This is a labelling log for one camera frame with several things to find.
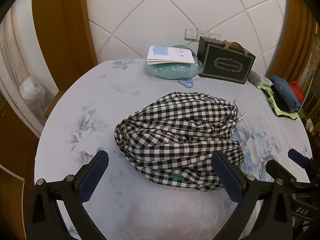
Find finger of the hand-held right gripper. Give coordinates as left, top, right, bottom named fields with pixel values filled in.
left=287, top=148, right=320, bottom=178
left=265, top=159, right=298, bottom=188

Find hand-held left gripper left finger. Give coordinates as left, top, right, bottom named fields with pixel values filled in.
left=26, top=150, right=109, bottom=240

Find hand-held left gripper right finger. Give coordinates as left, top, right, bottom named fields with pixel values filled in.
left=212, top=151, right=293, bottom=240

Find black white checkered garment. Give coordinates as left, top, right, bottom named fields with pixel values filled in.
left=114, top=92, right=245, bottom=192

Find black and green garment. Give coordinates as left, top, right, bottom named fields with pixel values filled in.
left=260, top=82, right=299, bottom=120

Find folded blue jeans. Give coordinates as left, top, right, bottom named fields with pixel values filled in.
left=271, top=75, right=302, bottom=113

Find red cloth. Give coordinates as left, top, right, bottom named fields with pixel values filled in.
left=289, top=81, right=304, bottom=103

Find green pole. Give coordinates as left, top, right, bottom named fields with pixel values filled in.
left=300, top=70, right=316, bottom=110

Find grey plush toy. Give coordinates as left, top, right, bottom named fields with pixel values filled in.
left=247, top=70, right=263, bottom=88

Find clear plastic bag bin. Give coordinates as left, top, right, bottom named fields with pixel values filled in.
left=19, top=77, right=47, bottom=108

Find black gift box gold print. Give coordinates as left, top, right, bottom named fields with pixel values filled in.
left=197, top=36, right=256, bottom=85

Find teal pillow in plastic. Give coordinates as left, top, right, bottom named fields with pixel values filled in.
left=146, top=45, right=203, bottom=79

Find white booklets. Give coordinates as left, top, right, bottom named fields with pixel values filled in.
left=146, top=45, right=194, bottom=66

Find white padded headboard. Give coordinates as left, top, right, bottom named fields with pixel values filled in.
left=81, top=0, right=292, bottom=77

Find blue plastic ring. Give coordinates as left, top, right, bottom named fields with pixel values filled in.
left=178, top=78, right=194, bottom=89

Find wooden headboard frame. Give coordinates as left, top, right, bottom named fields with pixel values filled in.
left=31, top=0, right=98, bottom=92
left=267, top=0, right=320, bottom=80

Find white wall socket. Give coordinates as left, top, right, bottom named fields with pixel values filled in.
left=199, top=31, right=218, bottom=40

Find white wall switch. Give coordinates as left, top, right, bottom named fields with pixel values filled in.
left=184, top=28, right=199, bottom=41

